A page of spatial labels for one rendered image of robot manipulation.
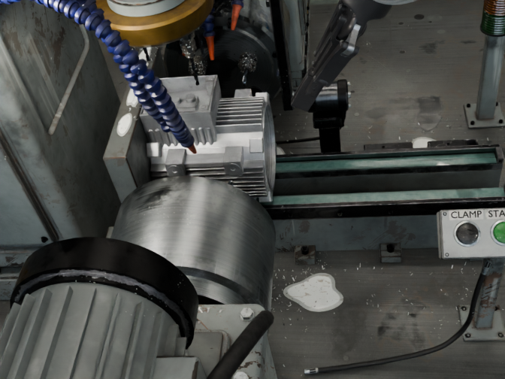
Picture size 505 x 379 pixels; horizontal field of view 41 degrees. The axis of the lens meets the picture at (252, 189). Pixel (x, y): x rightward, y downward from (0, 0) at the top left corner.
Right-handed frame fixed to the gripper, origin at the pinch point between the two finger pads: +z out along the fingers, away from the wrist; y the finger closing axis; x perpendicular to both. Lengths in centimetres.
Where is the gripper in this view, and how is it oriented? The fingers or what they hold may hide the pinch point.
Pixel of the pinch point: (309, 89)
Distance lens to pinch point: 104.1
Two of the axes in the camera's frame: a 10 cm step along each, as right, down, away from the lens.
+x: 9.2, 3.1, 2.3
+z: -3.8, 6.2, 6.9
